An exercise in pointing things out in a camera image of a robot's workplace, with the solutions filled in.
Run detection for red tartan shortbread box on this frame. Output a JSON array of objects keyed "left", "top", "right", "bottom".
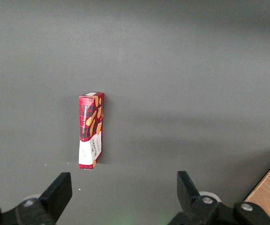
[{"left": 77, "top": 91, "right": 105, "bottom": 170}]

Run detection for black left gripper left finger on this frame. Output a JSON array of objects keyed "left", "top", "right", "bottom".
[{"left": 0, "top": 172, "right": 73, "bottom": 225}]

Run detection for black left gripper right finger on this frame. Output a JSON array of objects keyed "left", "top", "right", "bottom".
[{"left": 167, "top": 171, "right": 270, "bottom": 225}]

